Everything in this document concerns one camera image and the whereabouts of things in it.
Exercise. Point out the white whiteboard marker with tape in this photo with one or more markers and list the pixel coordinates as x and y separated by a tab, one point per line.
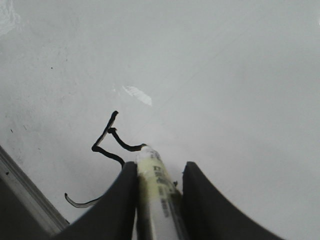
158	210

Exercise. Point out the aluminium whiteboard tray rail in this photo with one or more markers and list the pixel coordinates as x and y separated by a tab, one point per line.
33	200

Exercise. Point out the white whiteboard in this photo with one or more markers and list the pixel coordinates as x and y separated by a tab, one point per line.
233	85

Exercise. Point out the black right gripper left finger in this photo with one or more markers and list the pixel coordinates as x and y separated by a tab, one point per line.
112	217

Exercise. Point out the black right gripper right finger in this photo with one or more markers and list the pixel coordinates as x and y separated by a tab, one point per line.
208	215

